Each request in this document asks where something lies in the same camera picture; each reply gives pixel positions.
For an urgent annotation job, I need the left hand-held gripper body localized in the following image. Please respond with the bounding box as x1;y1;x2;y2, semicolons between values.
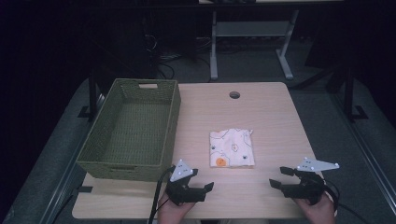
164;159;208;206

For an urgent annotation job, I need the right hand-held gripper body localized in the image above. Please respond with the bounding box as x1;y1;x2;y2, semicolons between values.
281;157;341;206

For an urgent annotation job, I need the white patterned cloth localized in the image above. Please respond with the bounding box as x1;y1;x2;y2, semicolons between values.
208;127;256;169

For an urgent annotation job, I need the green woven basket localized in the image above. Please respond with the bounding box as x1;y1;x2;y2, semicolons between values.
76;77;182;183

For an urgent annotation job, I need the person's left hand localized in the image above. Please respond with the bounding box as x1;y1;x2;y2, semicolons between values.
157;190;196;224

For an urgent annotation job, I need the person's right hand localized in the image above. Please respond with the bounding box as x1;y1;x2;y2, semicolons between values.
293;193;338;224

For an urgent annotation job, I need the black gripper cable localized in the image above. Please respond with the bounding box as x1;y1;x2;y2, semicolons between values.
148;165;177;224
321;178;373;224

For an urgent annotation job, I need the metal floor rail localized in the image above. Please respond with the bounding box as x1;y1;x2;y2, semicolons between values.
38;92;106;224
329;92;396;217

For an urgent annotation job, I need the black stand post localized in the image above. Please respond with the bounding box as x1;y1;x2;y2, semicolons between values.
77;65;98;121
342;65;369;123

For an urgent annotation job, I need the bundle of floor cables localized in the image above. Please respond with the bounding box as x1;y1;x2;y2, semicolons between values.
141;32;213;81

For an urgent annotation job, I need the grey metal table frame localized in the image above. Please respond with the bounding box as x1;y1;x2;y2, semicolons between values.
209;8;301;81

